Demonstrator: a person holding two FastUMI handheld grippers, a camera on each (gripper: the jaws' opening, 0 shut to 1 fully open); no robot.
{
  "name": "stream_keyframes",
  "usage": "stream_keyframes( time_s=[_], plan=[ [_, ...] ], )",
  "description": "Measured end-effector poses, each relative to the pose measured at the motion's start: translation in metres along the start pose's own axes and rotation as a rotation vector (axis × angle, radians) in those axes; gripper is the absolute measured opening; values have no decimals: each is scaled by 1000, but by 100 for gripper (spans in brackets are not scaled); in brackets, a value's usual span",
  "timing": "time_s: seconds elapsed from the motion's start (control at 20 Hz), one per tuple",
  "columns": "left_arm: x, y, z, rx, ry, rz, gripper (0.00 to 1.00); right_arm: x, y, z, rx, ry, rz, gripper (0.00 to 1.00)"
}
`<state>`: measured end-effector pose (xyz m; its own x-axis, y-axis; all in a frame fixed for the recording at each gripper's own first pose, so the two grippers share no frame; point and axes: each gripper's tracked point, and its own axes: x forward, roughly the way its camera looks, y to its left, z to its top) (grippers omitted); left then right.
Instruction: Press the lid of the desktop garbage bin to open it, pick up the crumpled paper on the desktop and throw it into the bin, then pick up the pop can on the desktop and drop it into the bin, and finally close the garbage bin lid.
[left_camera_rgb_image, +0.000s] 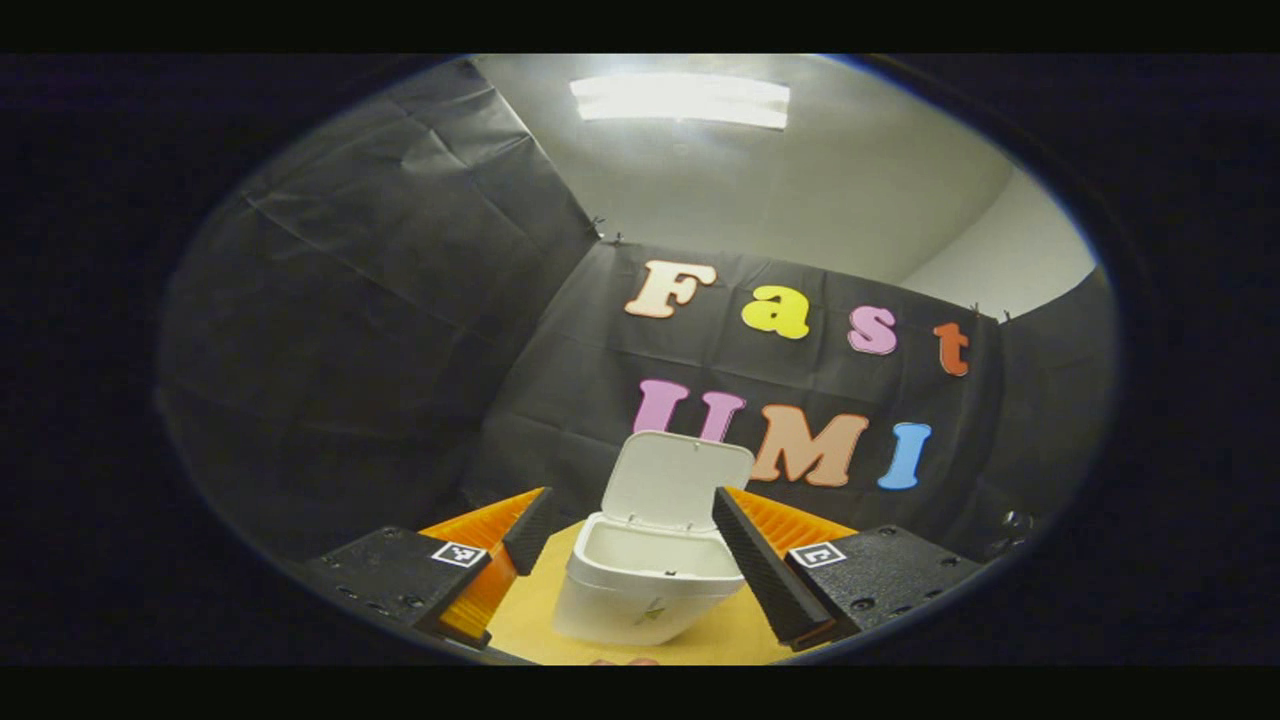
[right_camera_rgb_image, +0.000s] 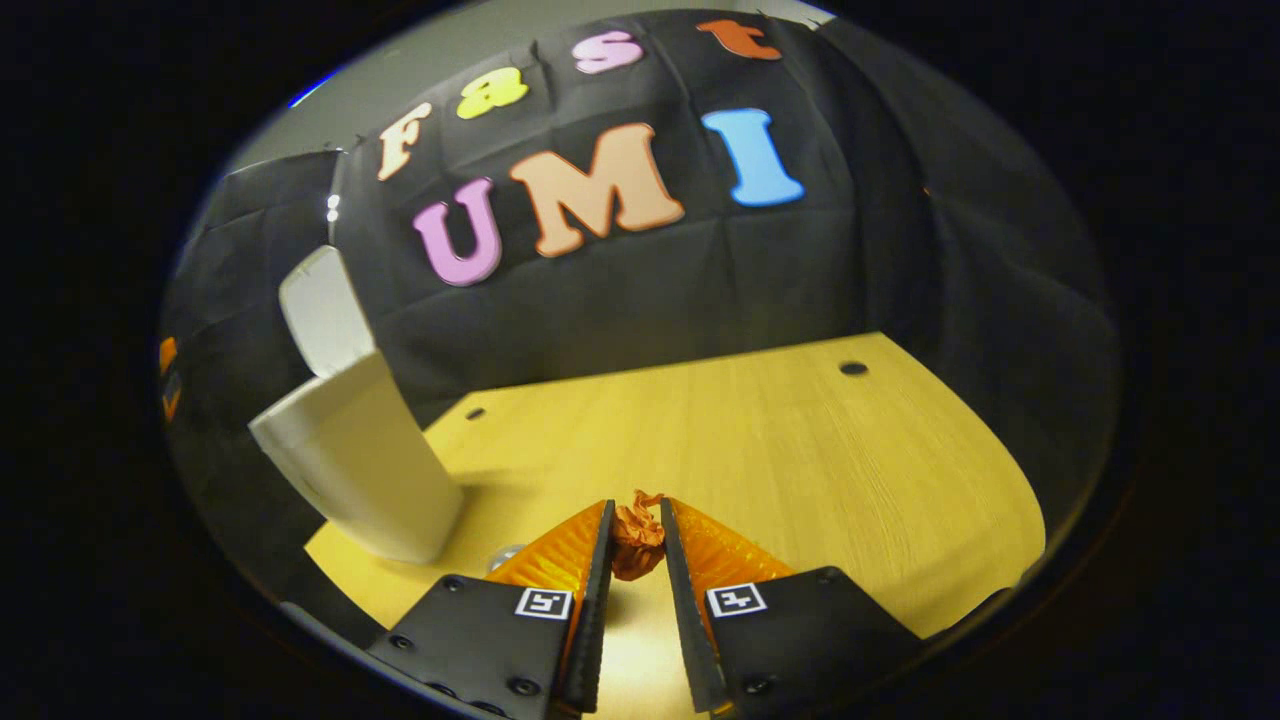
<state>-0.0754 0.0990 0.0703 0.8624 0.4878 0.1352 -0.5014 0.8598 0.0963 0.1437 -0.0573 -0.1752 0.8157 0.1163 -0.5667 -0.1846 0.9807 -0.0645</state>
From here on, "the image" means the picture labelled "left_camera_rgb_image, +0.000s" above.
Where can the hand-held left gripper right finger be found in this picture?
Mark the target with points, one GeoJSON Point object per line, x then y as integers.
{"type": "Point", "coordinates": [760, 570]}

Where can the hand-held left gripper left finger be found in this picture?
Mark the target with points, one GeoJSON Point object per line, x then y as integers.
{"type": "Point", "coordinates": [530, 530]}

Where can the white desktop garbage bin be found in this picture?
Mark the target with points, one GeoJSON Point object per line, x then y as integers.
{"type": "Point", "coordinates": [640, 590]}

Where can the black backdrop cloth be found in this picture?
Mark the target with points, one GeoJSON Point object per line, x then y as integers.
{"type": "Point", "coordinates": [350, 300]}

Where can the ceiling light panel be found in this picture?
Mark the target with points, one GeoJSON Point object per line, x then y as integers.
{"type": "Point", "coordinates": [680, 100]}

